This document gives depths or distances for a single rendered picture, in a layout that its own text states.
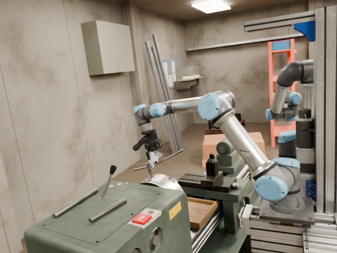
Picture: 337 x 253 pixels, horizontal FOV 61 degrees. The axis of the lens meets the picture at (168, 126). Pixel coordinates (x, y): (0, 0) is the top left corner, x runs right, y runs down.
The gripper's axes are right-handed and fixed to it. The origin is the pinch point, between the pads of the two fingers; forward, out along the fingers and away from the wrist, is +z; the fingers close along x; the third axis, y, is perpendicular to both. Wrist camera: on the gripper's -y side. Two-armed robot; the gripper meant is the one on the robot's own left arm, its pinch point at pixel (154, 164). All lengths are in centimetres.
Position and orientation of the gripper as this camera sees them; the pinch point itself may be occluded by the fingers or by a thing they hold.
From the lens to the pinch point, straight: 166.8
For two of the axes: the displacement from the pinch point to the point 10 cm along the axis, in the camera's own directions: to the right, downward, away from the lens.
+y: 9.1, -2.6, -3.1
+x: 2.8, -1.6, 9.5
